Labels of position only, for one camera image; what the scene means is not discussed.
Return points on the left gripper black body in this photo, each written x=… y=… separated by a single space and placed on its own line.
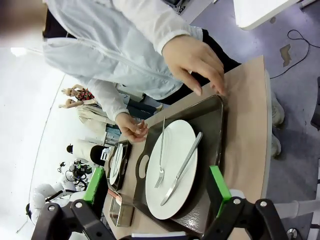
x=81 y=170

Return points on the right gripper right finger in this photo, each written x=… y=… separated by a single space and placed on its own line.
x=220 y=190

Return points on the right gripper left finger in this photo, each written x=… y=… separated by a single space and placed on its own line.
x=93 y=185

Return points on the white round dinner plate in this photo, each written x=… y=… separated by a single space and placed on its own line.
x=180 y=140
x=113 y=172

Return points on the silver table knife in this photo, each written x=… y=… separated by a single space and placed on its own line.
x=185 y=162
x=116 y=160

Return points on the silver fork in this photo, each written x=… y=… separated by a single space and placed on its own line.
x=120 y=157
x=161 y=150

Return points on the dark brown serving tray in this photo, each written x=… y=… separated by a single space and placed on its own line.
x=127 y=160
x=210 y=120

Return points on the person's right forearm white sleeve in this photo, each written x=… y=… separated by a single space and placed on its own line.
x=107 y=100

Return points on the person's left forearm white sleeve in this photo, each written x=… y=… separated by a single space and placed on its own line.
x=160 y=22

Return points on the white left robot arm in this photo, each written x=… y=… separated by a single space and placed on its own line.
x=42 y=197

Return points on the person's right hand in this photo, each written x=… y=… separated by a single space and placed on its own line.
x=130 y=130

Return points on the person's left hand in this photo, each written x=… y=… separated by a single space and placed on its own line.
x=192 y=55

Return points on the white figure with black cap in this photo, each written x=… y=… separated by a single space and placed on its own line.
x=86 y=150

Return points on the rectangular metal tin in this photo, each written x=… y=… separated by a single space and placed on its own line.
x=125 y=215

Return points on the mannequin in beige clothes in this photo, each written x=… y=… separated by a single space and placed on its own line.
x=92 y=115

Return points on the white sneaker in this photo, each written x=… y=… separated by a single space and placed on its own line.
x=275 y=147
x=277 y=110

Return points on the mannequin in red floral top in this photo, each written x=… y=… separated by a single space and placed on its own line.
x=85 y=94

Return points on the round metal knob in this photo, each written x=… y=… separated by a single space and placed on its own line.
x=292 y=233

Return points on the person in white jacket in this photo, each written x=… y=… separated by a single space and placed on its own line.
x=87 y=57

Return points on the white side table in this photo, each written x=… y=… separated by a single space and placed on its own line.
x=262 y=12

